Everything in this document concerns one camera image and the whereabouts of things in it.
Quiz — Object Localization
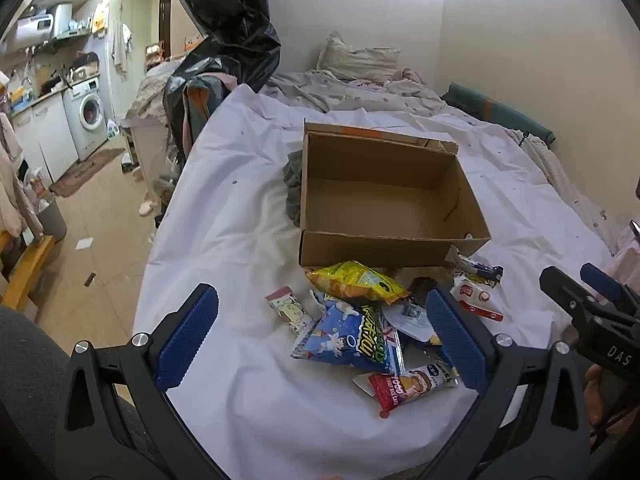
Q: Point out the teal orange fabric bag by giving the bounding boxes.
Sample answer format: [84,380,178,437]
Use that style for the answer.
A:
[182,72,236,156]

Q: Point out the yellow wooden chair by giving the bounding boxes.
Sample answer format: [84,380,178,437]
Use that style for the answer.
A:
[0,232,56,311]

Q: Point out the red snack bar packet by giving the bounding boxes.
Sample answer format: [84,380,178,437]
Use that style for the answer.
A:
[352,362,458,418]

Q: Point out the white floor cabinets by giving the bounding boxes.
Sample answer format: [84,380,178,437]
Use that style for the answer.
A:
[11,91,80,187]

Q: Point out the grey floral quilt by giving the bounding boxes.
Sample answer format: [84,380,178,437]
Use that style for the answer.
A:
[260,67,516,133]

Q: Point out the grey trash bin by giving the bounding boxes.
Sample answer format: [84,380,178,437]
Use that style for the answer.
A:
[37,195,68,243]

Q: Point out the blue white snack bag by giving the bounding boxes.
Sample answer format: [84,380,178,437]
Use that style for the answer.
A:
[291,292,406,376]

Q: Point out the rolled green mat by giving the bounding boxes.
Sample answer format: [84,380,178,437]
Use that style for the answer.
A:
[442,81,556,148]

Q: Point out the brown patterned rug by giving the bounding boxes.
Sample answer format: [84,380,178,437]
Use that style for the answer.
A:
[49,147,126,198]

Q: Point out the clear packet of dark snack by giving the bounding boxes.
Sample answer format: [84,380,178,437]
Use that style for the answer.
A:
[385,276,443,346]

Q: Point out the black plastic bag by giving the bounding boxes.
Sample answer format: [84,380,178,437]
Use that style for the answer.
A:
[162,0,282,156]

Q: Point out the pink cloth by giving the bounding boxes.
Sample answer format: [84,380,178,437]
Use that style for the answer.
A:
[392,67,426,86]

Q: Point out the white red snack packet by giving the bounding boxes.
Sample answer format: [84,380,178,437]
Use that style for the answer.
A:
[449,272,505,322]

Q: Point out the white hanging towel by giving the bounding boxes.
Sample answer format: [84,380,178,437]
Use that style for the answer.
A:
[111,20,133,81]

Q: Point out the person's dark grey clothing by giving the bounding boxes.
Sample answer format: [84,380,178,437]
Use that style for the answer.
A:
[0,305,151,480]

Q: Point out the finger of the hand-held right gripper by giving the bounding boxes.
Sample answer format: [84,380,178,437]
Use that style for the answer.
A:
[580,262,640,311]
[539,266,599,329]

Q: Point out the white wall appliance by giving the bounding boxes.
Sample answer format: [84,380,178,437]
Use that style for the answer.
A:
[10,14,55,51]

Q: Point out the dark grey cloth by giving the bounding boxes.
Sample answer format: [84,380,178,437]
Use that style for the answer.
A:
[282,149,306,228]

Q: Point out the white washing machine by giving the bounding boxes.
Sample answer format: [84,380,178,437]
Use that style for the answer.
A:
[62,76,110,162]

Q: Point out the folded beige quilt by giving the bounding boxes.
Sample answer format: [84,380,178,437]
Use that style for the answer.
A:
[125,57,188,126]

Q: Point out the beige hanging garment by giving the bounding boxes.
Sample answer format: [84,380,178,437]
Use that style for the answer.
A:
[0,112,43,238]

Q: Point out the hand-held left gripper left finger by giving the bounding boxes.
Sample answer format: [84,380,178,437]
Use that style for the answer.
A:
[55,282,231,480]

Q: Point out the small brown cardboard box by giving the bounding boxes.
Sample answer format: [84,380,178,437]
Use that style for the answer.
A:
[70,55,101,81]

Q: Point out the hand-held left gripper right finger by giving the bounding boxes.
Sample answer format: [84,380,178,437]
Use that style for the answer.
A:
[425,287,591,480]

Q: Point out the pink cartoon snack packet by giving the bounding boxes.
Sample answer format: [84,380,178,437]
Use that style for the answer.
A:
[265,286,315,336]

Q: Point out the person's right hand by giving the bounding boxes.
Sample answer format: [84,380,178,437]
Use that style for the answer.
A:
[582,364,613,428]

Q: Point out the white blue snack packet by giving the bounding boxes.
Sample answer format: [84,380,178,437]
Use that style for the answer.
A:
[445,246,504,282]

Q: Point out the beige striped pillow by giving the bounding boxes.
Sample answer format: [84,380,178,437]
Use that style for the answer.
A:
[316,31,402,83]

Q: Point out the white water heater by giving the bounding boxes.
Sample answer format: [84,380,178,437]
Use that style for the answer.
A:
[52,4,75,37]

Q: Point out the yellow snack bag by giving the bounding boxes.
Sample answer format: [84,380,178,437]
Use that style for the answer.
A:
[305,260,410,306]

